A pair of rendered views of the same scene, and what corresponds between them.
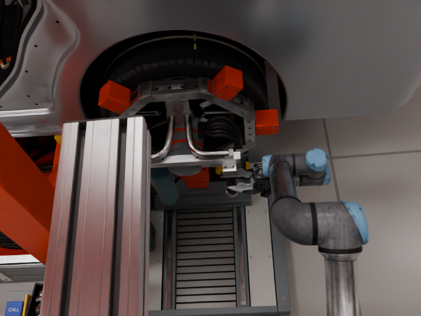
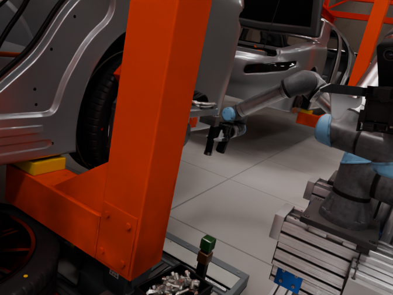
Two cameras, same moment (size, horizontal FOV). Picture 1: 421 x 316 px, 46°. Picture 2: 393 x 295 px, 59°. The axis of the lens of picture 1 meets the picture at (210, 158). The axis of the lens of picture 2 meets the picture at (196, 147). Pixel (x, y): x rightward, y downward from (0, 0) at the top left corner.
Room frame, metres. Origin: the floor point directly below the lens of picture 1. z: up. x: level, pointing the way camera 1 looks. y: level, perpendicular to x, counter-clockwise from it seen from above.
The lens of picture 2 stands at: (0.27, 1.53, 1.24)
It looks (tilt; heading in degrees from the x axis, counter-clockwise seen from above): 16 degrees down; 291
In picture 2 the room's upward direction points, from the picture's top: 12 degrees clockwise
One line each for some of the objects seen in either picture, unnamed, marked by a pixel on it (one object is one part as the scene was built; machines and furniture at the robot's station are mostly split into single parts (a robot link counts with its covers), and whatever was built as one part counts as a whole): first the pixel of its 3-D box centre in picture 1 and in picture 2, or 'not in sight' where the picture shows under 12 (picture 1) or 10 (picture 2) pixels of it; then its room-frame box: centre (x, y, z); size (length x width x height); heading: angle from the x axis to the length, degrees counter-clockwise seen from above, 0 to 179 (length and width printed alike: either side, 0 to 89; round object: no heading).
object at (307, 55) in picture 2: not in sight; (286, 51); (1.40, -4.79, 1.49); 4.95 x 1.86 x 1.59; 82
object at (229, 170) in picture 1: (229, 163); (210, 119); (0.84, -0.06, 0.93); 0.09 x 0.05 x 0.05; 172
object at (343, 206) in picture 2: not in sight; (347, 204); (0.16, 0.37, 0.87); 0.15 x 0.15 x 0.10
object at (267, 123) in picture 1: (265, 122); (188, 120); (1.03, -0.24, 0.85); 0.09 x 0.08 x 0.07; 82
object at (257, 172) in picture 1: (269, 177); (224, 131); (0.79, -0.20, 0.86); 0.12 x 0.08 x 0.09; 82
